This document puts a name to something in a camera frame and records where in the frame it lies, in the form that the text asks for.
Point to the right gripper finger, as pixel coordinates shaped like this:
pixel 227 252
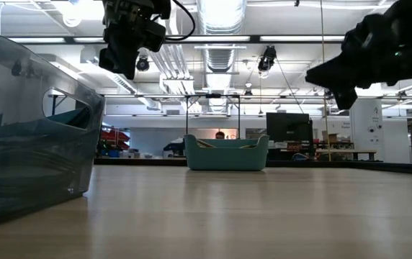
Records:
pixel 330 73
pixel 344 99

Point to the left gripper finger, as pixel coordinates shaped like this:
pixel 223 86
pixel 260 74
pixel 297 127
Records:
pixel 126 61
pixel 107 59

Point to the grey translucent plastic bin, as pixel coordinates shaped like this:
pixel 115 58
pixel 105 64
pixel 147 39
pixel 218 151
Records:
pixel 29 144

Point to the green plastic bin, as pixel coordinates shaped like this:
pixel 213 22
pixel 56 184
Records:
pixel 227 156

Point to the black background robot arm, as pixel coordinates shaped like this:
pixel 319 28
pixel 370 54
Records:
pixel 175 147

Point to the cardboard box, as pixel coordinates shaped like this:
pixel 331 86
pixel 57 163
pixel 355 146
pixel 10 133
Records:
pixel 330 137

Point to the thin vertical rod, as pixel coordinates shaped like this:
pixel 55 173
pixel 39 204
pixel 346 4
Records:
pixel 323 136

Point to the black monitor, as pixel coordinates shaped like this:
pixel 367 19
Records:
pixel 289 126

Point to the red equipment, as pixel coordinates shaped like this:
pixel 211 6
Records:
pixel 114 138

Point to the person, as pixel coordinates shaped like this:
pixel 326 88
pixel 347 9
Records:
pixel 220 135

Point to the black hanging camera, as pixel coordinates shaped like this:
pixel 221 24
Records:
pixel 16 69
pixel 266 61
pixel 142 64
pixel 328 94

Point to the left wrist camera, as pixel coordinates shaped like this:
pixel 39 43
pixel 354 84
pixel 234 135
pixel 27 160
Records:
pixel 155 36

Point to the black aluminium table frame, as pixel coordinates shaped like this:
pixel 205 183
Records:
pixel 353 165

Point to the silver ventilation duct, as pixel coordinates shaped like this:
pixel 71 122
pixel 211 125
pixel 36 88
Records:
pixel 220 57

